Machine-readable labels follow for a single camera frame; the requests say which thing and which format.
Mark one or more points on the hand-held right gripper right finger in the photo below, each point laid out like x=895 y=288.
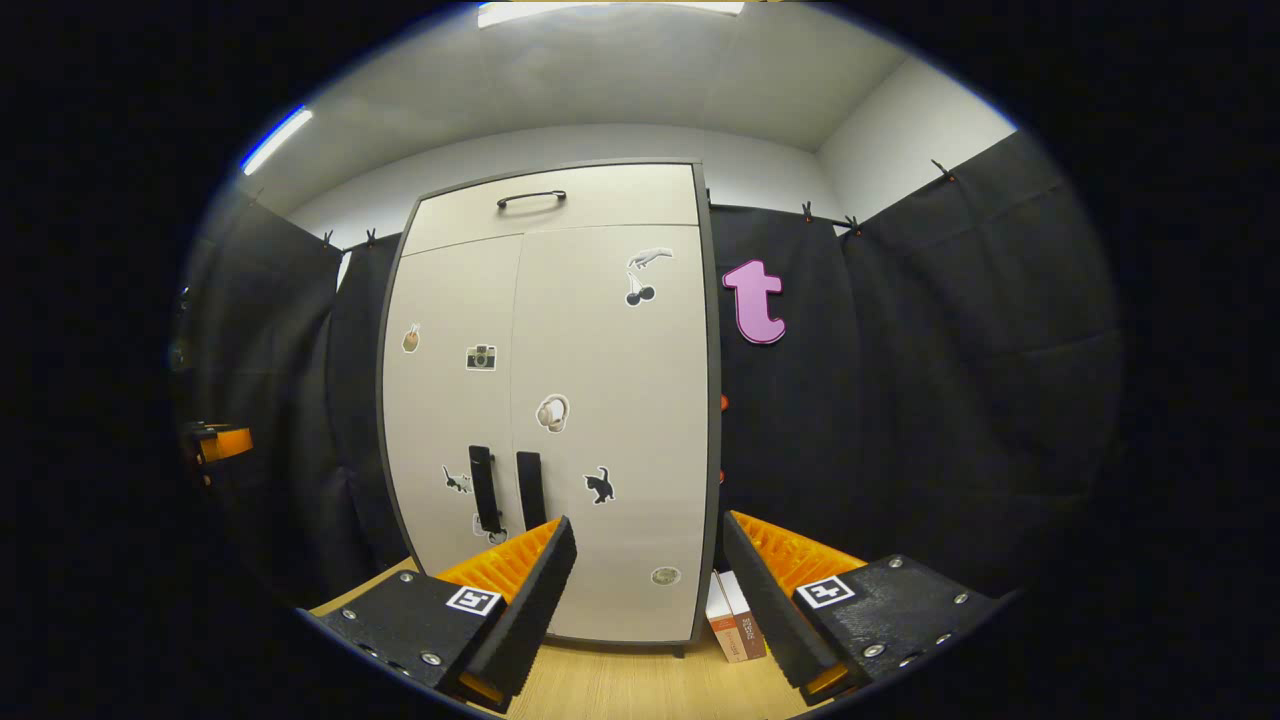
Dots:
x=770 y=610

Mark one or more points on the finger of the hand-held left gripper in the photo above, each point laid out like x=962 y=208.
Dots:
x=228 y=444

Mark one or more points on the black backdrop cloth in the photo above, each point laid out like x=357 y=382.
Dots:
x=900 y=400

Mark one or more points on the ceiling strip light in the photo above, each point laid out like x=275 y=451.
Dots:
x=275 y=140

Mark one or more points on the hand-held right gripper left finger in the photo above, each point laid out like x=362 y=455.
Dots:
x=525 y=620

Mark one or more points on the white shoe cabinet door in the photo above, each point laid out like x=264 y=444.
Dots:
x=450 y=420
x=620 y=360

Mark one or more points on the white shoe cabinet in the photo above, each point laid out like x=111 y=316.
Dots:
x=600 y=350

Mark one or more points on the ceiling panel light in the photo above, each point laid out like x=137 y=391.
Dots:
x=610 y=8

